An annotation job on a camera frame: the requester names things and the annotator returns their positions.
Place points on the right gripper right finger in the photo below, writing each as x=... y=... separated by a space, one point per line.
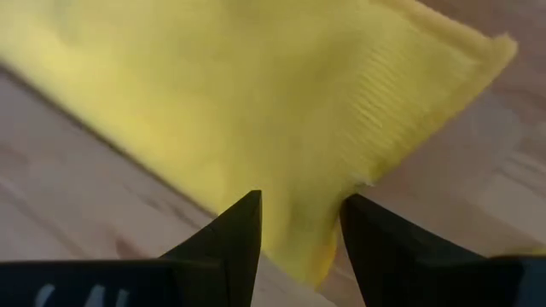
x=426 y=277

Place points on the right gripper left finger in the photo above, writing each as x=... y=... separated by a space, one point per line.
x=192 y=281

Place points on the yellow microfiber towel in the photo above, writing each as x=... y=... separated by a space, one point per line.
x=277 y=106

